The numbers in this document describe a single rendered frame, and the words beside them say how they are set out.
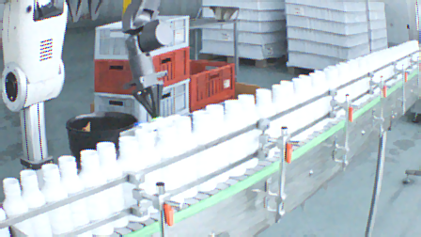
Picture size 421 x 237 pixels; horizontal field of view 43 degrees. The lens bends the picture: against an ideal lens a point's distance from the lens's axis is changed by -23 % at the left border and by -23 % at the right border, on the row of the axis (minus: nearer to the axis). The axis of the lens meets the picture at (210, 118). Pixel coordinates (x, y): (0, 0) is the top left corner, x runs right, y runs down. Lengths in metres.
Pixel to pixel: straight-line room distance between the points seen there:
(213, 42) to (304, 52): 1.50
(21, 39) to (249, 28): 7.33
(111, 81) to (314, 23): 4.60
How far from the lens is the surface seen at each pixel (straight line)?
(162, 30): 1.51
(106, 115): 3.74
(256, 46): 8.85
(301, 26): 8.37
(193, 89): 4.61
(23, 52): 1.72
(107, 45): 4.07
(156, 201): 1.15
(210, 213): 1.40
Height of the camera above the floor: 1.49
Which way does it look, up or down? 14 degrees down
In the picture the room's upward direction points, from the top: straight up
